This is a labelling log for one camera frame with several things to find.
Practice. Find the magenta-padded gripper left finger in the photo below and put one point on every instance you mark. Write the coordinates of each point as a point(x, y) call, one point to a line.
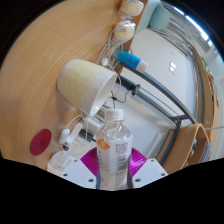
point(78, 171)

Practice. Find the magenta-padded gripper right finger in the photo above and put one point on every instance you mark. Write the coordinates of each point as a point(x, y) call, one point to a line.
point(150, 170)

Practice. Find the clear plastic water bottle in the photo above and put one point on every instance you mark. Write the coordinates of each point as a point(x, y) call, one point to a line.
point(114, 150)

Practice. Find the black plug adapter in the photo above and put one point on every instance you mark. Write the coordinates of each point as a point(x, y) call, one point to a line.
point(86, 135)

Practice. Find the small white oval case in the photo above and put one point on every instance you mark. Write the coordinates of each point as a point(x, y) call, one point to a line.
point(64, 136)

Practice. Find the wooden shelf unit with items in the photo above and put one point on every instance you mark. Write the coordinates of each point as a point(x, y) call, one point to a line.
point(186, 146)

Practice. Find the flat round red coaster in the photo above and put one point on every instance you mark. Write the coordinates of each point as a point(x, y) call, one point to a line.
point(40, 142)

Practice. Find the cream white cup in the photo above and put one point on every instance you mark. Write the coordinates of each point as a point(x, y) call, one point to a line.
point(83, 83)

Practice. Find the blue tube with white cap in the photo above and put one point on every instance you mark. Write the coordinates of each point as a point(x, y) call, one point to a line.
point(130, 60)

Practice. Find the teal cushion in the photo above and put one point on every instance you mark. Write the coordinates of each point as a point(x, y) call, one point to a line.
point(159, 17)

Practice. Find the grey metal desk frame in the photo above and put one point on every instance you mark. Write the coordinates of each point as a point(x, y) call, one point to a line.
point(160, 86)

